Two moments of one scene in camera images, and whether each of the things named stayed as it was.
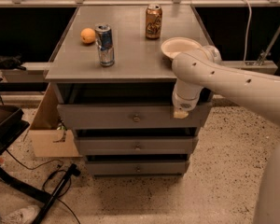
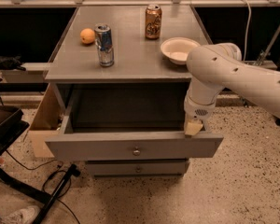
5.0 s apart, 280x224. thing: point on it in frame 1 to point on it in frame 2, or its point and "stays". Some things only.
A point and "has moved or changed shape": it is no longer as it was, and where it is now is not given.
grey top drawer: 129,116 has moved or changed shape
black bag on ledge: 8,63 stays
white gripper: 184,104 to 197,110
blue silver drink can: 104,38 stays
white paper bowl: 174,46 stays
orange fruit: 88,35 stays
